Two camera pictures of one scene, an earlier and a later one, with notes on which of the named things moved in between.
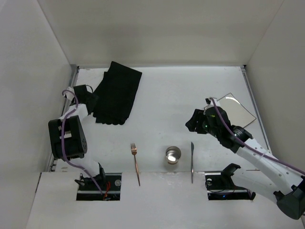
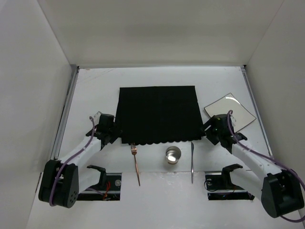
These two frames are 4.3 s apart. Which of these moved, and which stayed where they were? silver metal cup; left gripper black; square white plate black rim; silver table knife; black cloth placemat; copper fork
Moved: black cloth placemat; left gripper black
Stayed: silver table knife; silver metal cup; copper fork; square white plate black rim
